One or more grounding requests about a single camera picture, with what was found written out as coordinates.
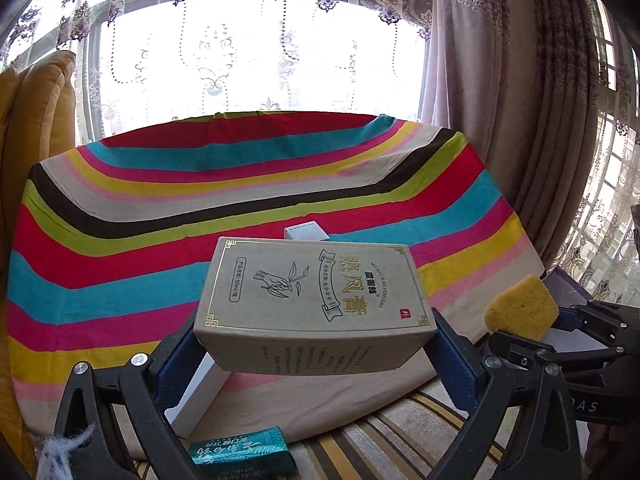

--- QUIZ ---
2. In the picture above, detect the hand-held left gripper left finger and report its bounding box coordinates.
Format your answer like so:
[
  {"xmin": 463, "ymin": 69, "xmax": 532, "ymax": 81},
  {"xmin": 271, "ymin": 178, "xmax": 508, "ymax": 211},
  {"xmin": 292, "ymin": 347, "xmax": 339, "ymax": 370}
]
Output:
[{"xmin": 52, "ymin": 305, "xmax": 211, "ymax": 480}]

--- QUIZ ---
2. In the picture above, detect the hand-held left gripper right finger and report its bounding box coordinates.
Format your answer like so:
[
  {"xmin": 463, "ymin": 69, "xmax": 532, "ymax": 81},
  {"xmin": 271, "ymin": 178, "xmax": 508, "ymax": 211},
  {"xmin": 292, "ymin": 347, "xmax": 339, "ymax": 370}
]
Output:
[{"xmin": 425, "ymin": 307, "xmax": 583, "ymax": 480}]

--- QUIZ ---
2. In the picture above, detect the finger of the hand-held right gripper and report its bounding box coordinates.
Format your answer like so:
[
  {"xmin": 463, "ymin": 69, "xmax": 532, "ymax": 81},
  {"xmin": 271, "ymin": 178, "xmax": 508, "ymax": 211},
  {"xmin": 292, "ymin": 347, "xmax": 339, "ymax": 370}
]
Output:
[
  {"xmin": 487, "ymin": 332, "xmax": 621, "ymax": 386},
  {"xmin": 555, "ymin": 302, "xmax": 640, "ymax": 356}
]

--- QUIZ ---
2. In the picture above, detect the purple-rimmed white cardboard box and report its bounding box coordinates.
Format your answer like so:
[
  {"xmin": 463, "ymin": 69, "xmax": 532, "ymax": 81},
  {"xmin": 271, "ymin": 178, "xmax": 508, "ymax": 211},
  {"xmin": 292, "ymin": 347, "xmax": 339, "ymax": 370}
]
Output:
[{"xmin": 542, "ymin": 266, "xmax": 601, "ymax": 356}]

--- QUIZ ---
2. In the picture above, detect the yellow sponge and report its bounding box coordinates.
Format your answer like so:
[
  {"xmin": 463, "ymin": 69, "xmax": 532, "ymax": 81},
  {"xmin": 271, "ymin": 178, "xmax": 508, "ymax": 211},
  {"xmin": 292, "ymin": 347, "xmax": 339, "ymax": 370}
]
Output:
[{"xmin": 483, "ymin": 275, "xmax": 560, "ymax": 343}]

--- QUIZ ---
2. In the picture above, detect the beige box with gold print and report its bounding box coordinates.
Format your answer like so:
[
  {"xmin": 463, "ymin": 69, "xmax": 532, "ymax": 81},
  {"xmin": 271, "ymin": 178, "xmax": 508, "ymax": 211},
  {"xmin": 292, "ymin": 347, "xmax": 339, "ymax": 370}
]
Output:
[{"xmin": 194, "ymin": 236, "xmax": 438, "ymax": 376}]

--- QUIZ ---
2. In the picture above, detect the teal wrapped packet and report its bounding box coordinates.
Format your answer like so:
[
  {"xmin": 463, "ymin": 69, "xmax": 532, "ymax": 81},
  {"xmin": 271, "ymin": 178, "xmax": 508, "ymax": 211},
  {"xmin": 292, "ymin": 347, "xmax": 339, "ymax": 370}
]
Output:
[{"xmin": 187, "ymin": 426, "xmax": 299, "ymax": 480}]

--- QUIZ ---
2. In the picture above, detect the beige lace curtain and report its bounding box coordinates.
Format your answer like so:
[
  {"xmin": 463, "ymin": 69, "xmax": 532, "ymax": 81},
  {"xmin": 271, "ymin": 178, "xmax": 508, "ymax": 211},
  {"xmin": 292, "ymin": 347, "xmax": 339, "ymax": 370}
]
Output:
[{"xmin": 545, "ymin": 0, "xmax": 640, "ymax": 306}]

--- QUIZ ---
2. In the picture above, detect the small plain white box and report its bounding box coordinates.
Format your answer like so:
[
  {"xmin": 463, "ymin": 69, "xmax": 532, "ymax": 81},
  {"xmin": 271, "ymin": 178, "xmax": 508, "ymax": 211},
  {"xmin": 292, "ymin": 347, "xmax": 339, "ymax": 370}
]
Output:
[{"xmin": 283, "ymin": 222, "xmax": 331, "ymax": 243}]

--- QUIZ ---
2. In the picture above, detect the colourful striped cloth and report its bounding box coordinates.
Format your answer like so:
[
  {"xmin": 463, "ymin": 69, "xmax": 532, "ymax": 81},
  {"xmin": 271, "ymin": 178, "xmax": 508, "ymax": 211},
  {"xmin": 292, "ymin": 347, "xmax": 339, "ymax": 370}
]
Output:
[{"xmin": 5, "ymin": 110, "xmax": 548, "ymax": 443}]

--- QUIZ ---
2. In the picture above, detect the brown drape curtain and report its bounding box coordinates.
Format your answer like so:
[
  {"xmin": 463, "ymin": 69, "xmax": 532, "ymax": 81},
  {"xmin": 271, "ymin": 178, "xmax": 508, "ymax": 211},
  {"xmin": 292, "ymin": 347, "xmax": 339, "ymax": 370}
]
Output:
[{"xmin": 425, "ymin": 0, "xmax": 608, "ymax": 271}]

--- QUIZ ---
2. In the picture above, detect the yellow cushion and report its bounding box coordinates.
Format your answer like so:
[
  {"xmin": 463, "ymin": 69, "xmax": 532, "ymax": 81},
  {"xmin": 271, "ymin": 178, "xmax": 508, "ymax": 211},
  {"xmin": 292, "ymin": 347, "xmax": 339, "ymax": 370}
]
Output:
[{"xmin": 0, "ymin": 50, "xmax": 78, "ymax": 466}]

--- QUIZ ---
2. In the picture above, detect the sheer purple floral curtain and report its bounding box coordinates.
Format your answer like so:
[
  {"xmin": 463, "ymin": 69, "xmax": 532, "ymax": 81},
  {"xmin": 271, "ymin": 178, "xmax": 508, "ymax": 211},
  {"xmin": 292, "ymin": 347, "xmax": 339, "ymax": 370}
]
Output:
[{"xmin": 0, "ymin": 0, "xmax": 441, "ymax": 146}]

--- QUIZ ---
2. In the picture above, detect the white frayed string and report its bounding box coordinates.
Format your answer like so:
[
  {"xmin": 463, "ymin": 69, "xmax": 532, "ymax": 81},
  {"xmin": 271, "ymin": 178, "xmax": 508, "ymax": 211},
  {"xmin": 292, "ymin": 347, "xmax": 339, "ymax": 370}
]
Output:
[{"xmin": 39, "ymin": 422, "xmax": 98, "ymax": 480}]

